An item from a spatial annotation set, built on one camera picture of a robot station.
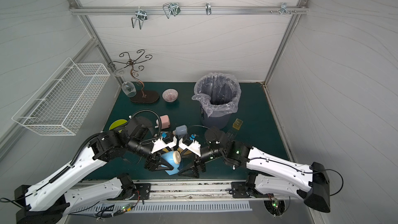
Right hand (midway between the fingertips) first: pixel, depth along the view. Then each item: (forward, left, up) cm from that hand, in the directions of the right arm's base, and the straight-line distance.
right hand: (179, 164), depth 60 cm
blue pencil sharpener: (+22, +5, -16) cm, 28 cm away
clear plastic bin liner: (+44, -17, -7) cm, 48 cm away
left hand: (0, +3, +2) cm, 3 cm away
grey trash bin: (+34, -18, -23) cm, 45 cm away
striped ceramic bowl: (+53, +18, -21) cm, 60 cm away
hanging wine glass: (+41, +36, -1) cm, 55 cm away
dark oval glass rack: (+51, +36, -22) cm, 66 cm away
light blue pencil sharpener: (0, +1, +6) cm, 6 cm away
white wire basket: (+20, +55, +10) cm, 60 cm away
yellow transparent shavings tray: (+33, -30, -24) cm, 50 cm away
